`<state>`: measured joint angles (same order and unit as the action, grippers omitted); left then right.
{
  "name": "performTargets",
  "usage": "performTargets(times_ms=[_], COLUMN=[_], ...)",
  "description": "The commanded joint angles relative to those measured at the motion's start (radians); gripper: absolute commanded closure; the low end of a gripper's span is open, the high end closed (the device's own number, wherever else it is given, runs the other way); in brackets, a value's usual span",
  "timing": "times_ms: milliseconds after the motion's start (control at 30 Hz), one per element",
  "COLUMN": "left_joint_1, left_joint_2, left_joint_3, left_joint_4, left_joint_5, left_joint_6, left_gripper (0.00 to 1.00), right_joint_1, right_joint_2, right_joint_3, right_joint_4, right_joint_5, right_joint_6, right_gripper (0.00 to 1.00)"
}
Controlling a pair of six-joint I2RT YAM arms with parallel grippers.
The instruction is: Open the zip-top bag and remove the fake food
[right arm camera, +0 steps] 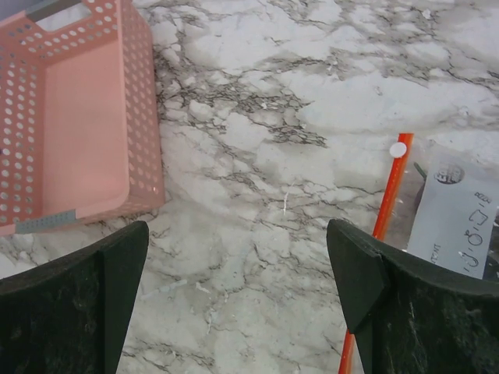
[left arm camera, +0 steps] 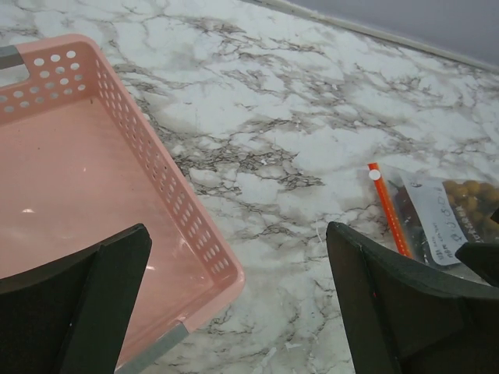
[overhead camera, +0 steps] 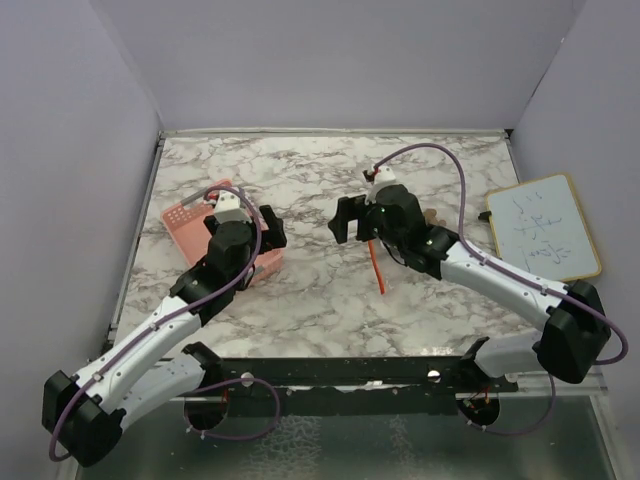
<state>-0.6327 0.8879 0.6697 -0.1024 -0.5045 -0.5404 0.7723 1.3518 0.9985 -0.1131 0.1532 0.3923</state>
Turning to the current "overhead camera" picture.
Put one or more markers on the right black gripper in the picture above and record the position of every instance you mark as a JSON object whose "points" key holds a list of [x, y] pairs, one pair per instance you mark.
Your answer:
{"points": [[349, 208]]}

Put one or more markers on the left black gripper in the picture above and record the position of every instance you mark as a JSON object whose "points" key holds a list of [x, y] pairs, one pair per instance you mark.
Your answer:
{"points": [[274, 237]]}

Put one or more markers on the clear orange zip bag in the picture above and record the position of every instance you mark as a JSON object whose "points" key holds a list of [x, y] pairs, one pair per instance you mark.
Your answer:
{"points": [[431, 217]]}

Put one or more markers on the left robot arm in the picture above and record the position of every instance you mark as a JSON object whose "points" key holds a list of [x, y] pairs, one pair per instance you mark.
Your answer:
{"points": [[87, 413]]}

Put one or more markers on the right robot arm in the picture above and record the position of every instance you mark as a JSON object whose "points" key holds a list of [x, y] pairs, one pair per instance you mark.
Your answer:
{"points": [[569, 332]]}

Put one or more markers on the pink plastic basket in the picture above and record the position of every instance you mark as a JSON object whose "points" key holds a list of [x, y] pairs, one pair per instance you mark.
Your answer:
{"points": [[185, 223]]}

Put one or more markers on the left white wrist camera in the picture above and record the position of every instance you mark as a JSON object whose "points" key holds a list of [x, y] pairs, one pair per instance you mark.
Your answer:
{"points": [[227, 206]]}

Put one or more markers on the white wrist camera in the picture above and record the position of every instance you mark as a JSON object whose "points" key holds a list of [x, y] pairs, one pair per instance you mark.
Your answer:
{"points": [[379, 178], [227, 206]]}

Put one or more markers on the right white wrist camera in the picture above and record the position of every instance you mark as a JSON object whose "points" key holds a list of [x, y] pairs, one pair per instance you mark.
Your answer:
{"points": [[379, 178]]}

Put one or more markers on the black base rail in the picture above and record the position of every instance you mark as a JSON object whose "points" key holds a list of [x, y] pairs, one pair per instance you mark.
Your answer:
{"points": [[339, 386]]}

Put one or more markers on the small whiteboard yellow frame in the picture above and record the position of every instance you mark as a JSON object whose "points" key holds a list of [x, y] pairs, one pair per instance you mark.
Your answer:
{"points": [[538, 226]]}

